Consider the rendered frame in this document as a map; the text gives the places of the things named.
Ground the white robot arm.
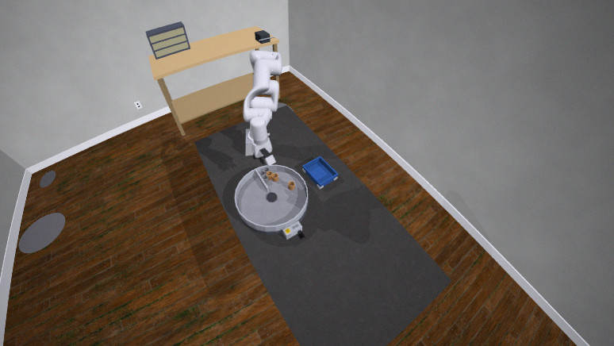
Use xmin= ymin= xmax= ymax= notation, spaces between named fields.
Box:
xmin=244 ymin=51 xmax=282 ymax=166

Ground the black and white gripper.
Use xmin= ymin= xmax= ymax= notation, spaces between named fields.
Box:
xmin=251 ymin=137 xmax=273 ymax=164

